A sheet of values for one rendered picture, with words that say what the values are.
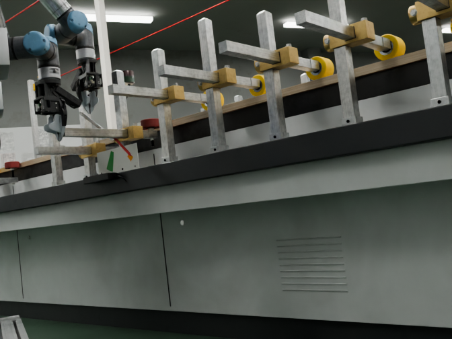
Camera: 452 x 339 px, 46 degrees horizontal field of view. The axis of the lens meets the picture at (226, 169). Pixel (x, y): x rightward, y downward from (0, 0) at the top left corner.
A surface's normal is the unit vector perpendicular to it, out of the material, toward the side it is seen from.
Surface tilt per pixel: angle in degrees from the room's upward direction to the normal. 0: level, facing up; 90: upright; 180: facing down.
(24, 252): 90
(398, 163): 90
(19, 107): 90
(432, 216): 90
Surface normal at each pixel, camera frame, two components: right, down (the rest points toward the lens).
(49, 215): -0.66, 0.03
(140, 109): 0.40, -0.11
